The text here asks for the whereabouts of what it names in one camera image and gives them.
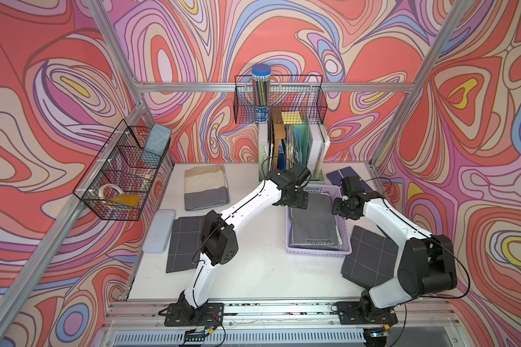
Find lilac perforated plastic basket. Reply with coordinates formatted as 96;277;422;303
286;184;352;257

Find navy cloth yellow stripe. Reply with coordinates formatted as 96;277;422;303
326;166;360;194

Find plain grey pillowcase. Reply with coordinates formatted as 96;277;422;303
289;192;342;250

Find grey checked pillowcase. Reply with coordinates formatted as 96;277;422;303
341;226;398;289
165;216;204;273

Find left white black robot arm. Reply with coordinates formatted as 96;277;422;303
178;163;311;315

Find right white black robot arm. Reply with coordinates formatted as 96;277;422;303
332;176;457;309

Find beige grey striped folded cloth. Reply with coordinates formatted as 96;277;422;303
184;164;230;211

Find yellow card in basket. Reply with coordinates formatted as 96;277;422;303
107;194;141;209

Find books and folders in organizer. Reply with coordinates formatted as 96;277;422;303
260;121;331;174

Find mint green file organizer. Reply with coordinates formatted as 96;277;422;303
258;119;326;182

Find yellow sticky note pad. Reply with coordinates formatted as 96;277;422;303
281;111;303;125

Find blue pencil tube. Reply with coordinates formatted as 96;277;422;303
251;64;271;123

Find pale grey flat case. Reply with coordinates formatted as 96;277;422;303
142;209;177;253

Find grey blue sponge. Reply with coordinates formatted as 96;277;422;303
143;124;172;156

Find clear tape roll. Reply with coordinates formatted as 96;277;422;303
98;184;124;202

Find black wire basket on back wall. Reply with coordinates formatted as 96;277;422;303
233;73;328;124

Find black wire basket on wall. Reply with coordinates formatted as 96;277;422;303
72;120;171;221
233;73;328;124

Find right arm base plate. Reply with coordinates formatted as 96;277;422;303
333;300;398;326

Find aluminium front rail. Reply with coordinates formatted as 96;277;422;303
92;298;472;346

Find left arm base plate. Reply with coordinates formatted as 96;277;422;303
159;302;224;328

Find black wire basket on left wall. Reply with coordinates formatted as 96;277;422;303
72;120;171;221

